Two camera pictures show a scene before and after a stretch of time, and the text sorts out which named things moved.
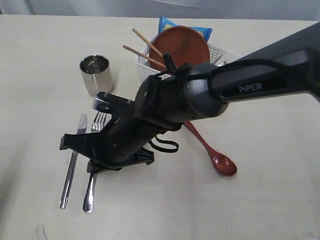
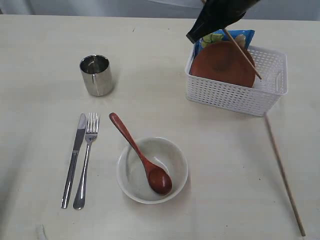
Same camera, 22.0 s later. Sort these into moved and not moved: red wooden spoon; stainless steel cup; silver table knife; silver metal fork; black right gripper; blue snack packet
Moved: silver metal fork; red wooden spoon; blue snack packet; black right gripper
Not moved: silver table knife; stainless steel cup
